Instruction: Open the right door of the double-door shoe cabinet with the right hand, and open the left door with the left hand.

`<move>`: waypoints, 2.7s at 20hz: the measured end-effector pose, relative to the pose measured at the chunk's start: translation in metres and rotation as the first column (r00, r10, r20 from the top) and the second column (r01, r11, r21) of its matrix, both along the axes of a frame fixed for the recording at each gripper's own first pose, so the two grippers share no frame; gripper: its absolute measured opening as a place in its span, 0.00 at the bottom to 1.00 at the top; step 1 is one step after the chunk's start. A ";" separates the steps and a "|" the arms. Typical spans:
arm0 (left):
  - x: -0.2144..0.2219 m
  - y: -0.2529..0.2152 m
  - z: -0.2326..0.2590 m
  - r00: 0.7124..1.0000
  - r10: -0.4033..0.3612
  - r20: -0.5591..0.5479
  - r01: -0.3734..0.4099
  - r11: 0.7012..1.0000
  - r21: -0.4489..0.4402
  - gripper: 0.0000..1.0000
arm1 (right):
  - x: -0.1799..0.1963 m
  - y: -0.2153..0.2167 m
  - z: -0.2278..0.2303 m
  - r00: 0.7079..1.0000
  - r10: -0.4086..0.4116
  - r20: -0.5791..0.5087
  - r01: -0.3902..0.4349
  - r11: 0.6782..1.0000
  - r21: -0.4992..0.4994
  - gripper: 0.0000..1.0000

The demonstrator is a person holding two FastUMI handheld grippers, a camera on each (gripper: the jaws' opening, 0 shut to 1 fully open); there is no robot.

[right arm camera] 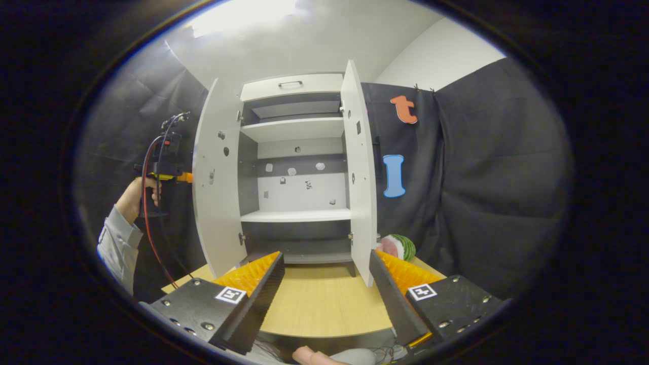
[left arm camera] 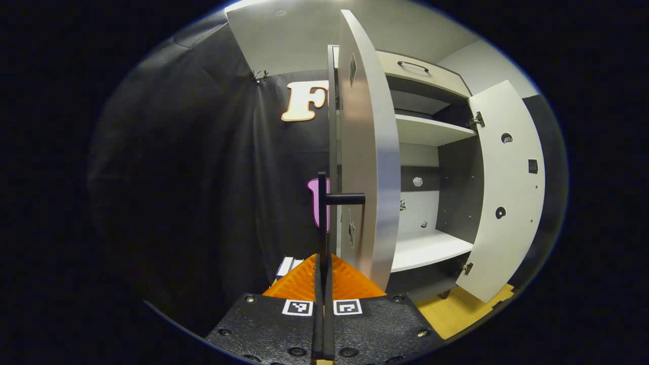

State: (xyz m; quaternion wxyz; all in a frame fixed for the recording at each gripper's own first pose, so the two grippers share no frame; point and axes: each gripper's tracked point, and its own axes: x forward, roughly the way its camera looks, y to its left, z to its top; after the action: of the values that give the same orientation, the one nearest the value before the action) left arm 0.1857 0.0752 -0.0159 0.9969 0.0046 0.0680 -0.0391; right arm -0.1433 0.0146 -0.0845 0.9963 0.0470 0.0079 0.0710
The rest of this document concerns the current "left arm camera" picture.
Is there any grey shoe cabinet door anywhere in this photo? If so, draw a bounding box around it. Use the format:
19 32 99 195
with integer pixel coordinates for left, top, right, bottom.
337 9 402 292
455 80 547 304

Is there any black backdrop cloth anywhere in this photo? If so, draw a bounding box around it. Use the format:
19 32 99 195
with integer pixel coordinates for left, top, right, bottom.
86 10 568 335

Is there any black door handle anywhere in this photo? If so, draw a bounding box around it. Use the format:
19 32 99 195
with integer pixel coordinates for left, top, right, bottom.
318 171 366 241

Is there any blue and white box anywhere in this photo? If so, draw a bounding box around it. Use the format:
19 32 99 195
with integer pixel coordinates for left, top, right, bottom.
275 256 305 280

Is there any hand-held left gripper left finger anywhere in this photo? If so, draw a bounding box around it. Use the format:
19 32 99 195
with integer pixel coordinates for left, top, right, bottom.
205 238 325 363

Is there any grey double-door shoe cabinet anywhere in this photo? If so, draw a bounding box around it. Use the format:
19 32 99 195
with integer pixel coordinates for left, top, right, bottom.
327 45 480 302

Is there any ceiling light panel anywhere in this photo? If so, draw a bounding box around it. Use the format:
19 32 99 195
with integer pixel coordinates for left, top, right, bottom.
225 0 277 13

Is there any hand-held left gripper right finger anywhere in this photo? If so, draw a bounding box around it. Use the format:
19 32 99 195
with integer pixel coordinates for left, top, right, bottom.
325 238 443 363

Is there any grey cabinet drawer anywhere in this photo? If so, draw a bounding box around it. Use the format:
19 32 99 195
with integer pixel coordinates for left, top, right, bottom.
378 50 472 98

